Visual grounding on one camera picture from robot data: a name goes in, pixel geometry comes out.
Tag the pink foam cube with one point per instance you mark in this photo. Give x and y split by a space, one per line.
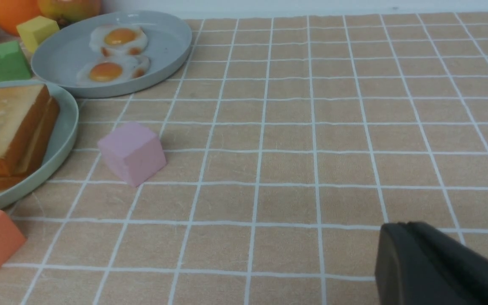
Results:
133 152

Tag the yellow foam cube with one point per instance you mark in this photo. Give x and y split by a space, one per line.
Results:
34 31

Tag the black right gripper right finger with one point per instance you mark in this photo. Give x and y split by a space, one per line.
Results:
464 270

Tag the fried egg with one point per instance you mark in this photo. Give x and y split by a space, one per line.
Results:
116 40
112 70

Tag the near fried egg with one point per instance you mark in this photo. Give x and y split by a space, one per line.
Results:
112 70

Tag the far fried egg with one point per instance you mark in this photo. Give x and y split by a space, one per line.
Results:
116 40

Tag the mint green serving plate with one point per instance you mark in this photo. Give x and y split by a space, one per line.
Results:
61 142

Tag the orange fruit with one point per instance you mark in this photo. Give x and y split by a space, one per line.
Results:
15 12

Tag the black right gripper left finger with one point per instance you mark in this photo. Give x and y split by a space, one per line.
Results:
407 272

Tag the green foam cube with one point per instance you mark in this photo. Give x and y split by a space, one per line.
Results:
13 62

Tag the red yellow apple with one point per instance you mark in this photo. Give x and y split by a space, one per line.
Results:
66 12

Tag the grey egg plate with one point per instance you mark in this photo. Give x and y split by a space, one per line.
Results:
59 58

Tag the toast slice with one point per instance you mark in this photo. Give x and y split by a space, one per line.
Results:
21 109
34 155

